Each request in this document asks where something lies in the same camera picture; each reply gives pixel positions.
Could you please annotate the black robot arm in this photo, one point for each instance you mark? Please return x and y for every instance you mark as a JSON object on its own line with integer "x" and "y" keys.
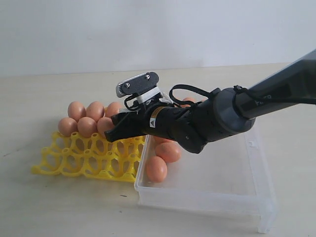
{"x": 224, "y": 113}

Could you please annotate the clear plastic container box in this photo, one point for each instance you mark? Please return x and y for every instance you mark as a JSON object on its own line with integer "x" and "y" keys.
{"x": 228, "y": 176}

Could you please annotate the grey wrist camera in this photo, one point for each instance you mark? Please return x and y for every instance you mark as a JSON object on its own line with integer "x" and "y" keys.
{"x": 137, "y": 85}

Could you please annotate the brown egg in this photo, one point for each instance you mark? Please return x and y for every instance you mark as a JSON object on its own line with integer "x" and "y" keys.
{"x": 67, "y": 126}
{"x": 76, "y": 110}
{"x": 112, "y": 109}
{"x": 189, "y": 99}
{"x": 160, "y": 140}
{"x": 95, "y": 110}
{"x": 169, "y": 152}
{"x": 104, "y": 124}
{"x": 87, "y": 126}
{"x": 156, "y": 169}

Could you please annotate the yellow plastic egg tray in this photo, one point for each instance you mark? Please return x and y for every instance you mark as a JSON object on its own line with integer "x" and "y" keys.
{"x": 93, "y": 157}

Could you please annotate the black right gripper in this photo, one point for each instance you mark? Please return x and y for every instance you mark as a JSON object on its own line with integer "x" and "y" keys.
{"x": 164, "y": 120}

